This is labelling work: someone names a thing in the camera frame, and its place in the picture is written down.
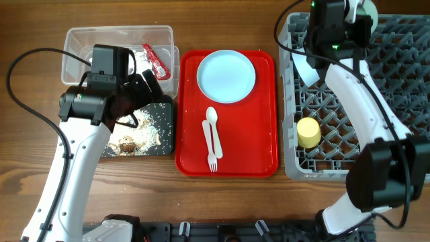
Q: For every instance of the red serving tray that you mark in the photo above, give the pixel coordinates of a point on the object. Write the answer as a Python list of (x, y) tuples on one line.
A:
[(247, 129)]

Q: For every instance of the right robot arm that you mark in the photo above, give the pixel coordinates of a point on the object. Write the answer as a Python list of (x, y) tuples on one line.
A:
[(392, 164)]

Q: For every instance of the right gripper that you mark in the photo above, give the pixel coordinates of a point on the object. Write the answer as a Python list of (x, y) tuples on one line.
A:
[(362, 25)]

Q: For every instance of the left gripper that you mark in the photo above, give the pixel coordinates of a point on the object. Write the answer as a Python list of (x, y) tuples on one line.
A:
[(145, 96)]

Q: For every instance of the white plastic fork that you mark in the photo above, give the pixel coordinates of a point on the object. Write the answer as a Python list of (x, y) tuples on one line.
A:
[(212, 160)]

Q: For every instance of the yellow plastic cup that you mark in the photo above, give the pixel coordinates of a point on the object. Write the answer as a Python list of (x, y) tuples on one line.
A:
[(308, 131)]

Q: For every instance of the mint green bowl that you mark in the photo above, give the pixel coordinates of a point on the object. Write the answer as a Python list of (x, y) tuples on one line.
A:
[(367, 7)]

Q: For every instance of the black plastic tray bin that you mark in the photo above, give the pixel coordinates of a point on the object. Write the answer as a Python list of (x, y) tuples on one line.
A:
[(158, 134)]

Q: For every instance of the clear plastic bin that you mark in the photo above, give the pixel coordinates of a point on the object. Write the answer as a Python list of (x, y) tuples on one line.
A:
[(80, 42)]

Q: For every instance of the white napkin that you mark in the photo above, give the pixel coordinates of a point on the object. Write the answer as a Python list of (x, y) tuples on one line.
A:
[(142, 62)]

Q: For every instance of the red snack wrapper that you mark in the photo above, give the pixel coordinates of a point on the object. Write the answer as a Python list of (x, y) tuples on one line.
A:
[(157, 65)]

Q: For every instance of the small light blue bowl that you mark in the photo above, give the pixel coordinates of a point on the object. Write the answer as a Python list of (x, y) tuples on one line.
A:
[(308, 74)]

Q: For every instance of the white plastic spoon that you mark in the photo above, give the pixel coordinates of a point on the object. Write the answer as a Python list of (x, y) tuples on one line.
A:
[(212, 117)]

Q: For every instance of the grey dishwasher rack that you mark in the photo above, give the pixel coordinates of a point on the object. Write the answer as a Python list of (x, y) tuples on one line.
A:
[(398, 58)]

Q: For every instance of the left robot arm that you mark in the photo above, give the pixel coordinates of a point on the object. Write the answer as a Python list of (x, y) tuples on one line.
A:
[(88, 114)]

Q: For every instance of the light blue plate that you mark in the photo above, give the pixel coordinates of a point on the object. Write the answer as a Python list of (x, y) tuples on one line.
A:
[(226, 76)]

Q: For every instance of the food scraps rice and nuts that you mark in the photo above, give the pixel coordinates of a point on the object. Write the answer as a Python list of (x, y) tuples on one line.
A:
[(141, 136)]

